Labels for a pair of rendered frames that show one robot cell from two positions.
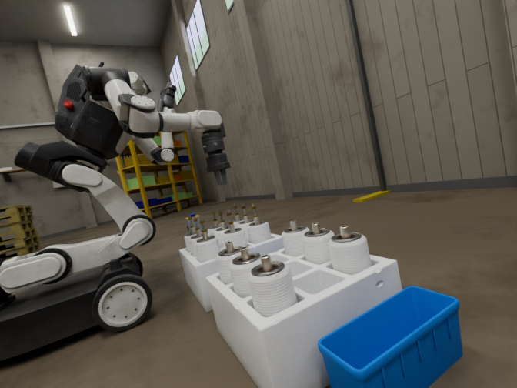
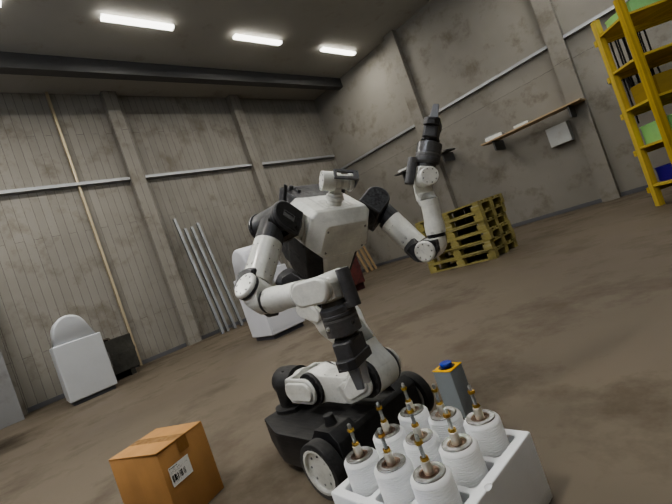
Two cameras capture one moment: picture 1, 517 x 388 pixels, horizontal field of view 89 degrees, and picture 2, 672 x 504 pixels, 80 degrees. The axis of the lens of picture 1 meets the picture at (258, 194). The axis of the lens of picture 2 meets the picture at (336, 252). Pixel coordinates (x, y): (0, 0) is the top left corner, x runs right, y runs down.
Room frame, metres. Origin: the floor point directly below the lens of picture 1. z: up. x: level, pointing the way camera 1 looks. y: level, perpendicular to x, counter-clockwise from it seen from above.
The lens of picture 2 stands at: (0.88, -0.82, 0.78)
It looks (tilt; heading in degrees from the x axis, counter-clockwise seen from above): 0 degrees down; 75
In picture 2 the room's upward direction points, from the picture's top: 19 degrees counter-clockwise
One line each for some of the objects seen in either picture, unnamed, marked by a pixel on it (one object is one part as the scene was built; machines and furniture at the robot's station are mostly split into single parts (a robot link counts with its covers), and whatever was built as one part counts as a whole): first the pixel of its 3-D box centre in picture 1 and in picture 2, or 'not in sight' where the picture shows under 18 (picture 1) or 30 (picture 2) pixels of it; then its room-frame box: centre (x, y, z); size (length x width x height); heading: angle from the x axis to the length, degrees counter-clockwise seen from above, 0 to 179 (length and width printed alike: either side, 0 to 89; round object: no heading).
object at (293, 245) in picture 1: (300, 255); not in sight; (0.88, -0.09, 0.16); 0.10 x 0.10 x 0.18
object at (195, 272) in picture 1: (231, 262); (439, 494); (1.21, 0.19, 0.09); 0.39 x 0.39 x 0.18; 25
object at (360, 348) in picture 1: (395, 348); not in sight; (0.50, -0.20, 0.06); 0.30 x 0.11 x 0.12; 116
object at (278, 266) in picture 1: (268, 269); not in sight; (0.57, 0.01, 0.25); 0.08 x 0.08 x 0.01
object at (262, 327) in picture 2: not in sight; (265, 289); (1.30, 4.90, 0.66); 0.65 x 0.55 x 1.31; 114
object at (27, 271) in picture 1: (40, 266); (315, 382); (1.08, 0.95, 0.28); 0.21 x 0.20 x 0.13; 117
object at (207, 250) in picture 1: (211, 260); (370, 487); (1.05, 0.25, 0.16); 0.10 x 0.10 x 0.18
